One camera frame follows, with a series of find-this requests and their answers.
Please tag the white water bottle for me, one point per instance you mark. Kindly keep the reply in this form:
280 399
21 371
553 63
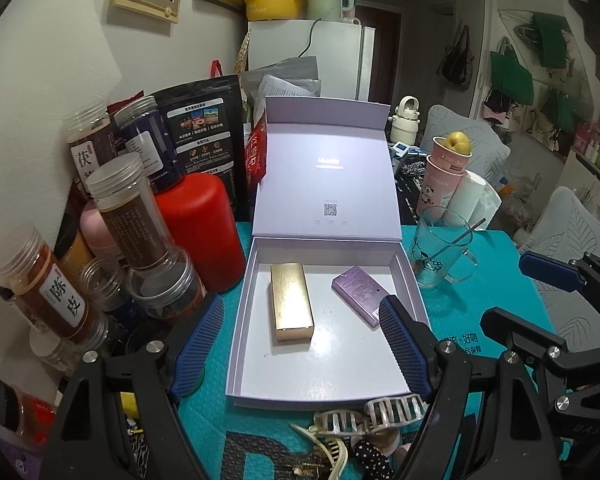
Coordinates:
405 120

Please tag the grey quilted chair cushion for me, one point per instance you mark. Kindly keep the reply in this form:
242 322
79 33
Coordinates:
475 127

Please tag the grey plastic bag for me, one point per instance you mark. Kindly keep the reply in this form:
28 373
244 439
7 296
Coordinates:
290 67

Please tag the pearl grey hair claw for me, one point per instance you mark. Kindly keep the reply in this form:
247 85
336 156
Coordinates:
395 408

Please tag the black dotted cloth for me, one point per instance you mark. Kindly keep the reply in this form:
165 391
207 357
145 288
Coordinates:
410 185

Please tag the pink bottle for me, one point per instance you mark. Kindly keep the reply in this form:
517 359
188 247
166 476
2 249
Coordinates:
97 232

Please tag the lavender gift box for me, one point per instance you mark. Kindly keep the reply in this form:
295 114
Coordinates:
350 355

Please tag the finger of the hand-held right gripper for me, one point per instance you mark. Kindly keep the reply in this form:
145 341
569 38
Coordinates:
522 332
547 271

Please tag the white refrigerator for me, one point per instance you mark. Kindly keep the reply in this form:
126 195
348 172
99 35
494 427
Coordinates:
335 60

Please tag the grey leaf-stitched chair cushion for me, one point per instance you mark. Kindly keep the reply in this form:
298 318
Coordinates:
575 225

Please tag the white paper roll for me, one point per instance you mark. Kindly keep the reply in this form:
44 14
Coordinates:
477 200

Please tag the pink paper cup with panda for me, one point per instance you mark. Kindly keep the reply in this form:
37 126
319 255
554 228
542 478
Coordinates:
437 190

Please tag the green tote bag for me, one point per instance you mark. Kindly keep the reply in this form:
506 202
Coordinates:
550 40
560 110
512 77

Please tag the yellow fruit in cup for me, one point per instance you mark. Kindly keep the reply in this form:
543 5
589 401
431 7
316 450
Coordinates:
457 142

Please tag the red canister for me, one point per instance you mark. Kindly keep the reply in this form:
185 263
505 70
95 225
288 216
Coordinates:
200 232

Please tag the tall jar with brown label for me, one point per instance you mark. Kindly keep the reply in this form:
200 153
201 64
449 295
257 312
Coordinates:
130 230

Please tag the small clear jar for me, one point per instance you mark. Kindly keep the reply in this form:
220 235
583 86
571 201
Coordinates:
102 284

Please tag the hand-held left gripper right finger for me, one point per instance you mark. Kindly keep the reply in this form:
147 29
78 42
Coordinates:
402 352

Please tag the red printed packet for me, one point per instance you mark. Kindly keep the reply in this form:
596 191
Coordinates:
256 157

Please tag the metal stirring spoon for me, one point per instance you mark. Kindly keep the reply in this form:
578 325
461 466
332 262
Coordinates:
460 237

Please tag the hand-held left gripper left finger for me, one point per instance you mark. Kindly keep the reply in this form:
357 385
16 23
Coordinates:
200 347

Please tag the glass mug with cartoon print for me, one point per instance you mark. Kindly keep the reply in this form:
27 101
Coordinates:
437 255

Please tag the black stand-up pouch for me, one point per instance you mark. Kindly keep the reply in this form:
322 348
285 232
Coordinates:
200 125

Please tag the jar with white character label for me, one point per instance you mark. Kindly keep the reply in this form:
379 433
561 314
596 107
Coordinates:
55 292

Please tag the wide clear jar brown contents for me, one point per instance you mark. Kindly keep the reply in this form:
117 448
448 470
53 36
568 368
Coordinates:
172 287

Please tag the small purple box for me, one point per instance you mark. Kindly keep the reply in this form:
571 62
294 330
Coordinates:
357 292

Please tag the red jar with black cap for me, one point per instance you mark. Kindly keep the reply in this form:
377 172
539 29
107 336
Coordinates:
22 412

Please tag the gold rectangular box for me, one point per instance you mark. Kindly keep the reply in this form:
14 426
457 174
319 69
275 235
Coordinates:
292 305

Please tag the clear jar with character label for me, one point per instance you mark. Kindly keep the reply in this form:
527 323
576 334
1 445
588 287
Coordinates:
87 157

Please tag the cream hair clip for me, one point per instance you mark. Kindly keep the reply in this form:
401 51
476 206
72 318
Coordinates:
332 452

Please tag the black polka dot hair clip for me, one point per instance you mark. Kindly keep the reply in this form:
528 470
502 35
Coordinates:
372 460

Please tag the clear jar with purple label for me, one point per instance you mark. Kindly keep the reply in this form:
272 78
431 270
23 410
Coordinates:
145 145

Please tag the small white digital timer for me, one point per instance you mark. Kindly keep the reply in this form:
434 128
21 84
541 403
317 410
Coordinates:
401 150

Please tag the dark hanging bag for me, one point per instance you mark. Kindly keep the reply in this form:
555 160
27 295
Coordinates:
455 60

